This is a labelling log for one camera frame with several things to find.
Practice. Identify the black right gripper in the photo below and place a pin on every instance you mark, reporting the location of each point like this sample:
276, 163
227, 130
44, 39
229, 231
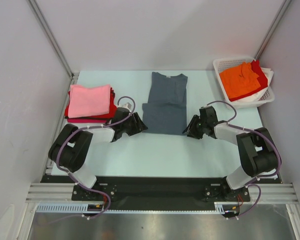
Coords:
195, 126

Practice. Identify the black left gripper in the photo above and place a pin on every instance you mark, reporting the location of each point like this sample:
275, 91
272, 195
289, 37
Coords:
139, 127

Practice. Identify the grey blue t shirt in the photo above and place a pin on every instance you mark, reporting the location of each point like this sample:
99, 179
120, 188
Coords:
165, 111

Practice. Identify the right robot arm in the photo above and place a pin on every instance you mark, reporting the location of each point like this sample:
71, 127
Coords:
257, 151

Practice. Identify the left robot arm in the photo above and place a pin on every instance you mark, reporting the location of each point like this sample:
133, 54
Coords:
70, 149

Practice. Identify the red folded t shirt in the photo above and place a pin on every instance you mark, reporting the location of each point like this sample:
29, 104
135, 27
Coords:
109, 115

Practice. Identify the pink folded t shirt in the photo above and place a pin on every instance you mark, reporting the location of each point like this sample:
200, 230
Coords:
86, 102

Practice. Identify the magenta folded t shirt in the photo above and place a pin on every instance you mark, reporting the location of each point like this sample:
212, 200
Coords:
87, 120

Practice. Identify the orange t shirt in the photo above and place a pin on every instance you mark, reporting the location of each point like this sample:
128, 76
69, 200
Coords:
239, 81

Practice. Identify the white plastic basket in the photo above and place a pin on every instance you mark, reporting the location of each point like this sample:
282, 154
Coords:
222, 64

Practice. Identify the red t shirt in basket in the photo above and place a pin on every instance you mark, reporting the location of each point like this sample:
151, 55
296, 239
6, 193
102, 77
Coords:
262, 79

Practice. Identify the white t shirt in basket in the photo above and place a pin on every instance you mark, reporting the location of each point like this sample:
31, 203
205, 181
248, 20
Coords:
257, 95

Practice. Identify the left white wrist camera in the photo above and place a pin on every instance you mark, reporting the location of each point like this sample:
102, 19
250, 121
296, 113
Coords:
127, 106

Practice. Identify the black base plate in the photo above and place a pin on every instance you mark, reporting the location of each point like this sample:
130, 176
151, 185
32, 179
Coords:
168, 192

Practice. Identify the white slotted cable duct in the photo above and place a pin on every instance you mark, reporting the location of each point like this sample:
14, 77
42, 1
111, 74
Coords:
96, 208

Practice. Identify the left aluminium frame post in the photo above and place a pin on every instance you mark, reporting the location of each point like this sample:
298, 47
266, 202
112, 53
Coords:
44, 25

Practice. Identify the aluminium frame post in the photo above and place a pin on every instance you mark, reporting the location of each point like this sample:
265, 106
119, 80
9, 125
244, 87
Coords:
44, 25
283, 9

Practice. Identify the right aluminium frame post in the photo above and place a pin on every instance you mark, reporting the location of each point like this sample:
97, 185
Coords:
283, 9

